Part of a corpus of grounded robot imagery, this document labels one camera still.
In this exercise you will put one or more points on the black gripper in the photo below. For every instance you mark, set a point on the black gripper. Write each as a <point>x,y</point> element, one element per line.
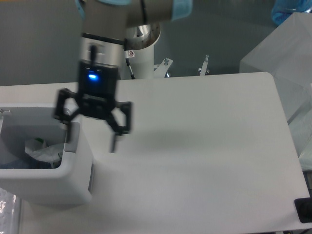
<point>96,99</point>

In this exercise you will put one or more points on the clear plastic wrapper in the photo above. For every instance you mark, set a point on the clear plastic wrapper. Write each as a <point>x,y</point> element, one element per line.
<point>38,149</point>

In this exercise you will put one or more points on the crushed clear plastic bottle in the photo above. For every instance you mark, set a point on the crushed clear plastic bottle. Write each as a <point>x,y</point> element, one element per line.
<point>26,164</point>

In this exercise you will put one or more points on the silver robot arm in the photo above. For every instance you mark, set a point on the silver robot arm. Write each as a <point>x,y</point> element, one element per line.
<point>102,50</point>

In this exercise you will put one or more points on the white trash can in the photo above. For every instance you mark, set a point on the white trash can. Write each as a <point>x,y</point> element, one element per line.
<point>69,182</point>

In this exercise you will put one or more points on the metal table clamp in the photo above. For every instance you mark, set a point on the metal table clamp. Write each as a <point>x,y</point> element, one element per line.
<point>203,70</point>

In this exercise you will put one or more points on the clear plastic sheet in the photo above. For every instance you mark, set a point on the clear plastic sheet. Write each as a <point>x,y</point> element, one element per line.
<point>10,206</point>

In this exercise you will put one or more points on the translucent plastic storage box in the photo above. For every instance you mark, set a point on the translucent plastic storage box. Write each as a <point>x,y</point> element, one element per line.
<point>286,53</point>

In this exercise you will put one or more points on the blue plastic bag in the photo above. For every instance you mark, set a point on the blue plastic bag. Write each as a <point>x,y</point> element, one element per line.
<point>282,9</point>

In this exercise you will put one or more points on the black device at corner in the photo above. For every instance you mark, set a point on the black device at corner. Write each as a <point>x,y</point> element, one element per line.
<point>304,209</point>

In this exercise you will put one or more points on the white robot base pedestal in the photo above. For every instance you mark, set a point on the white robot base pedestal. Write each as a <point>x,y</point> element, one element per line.
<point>140,42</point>

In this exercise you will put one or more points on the white mounting bracket frame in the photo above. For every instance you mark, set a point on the white mounting bracket frame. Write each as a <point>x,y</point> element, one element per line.
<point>161,69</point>

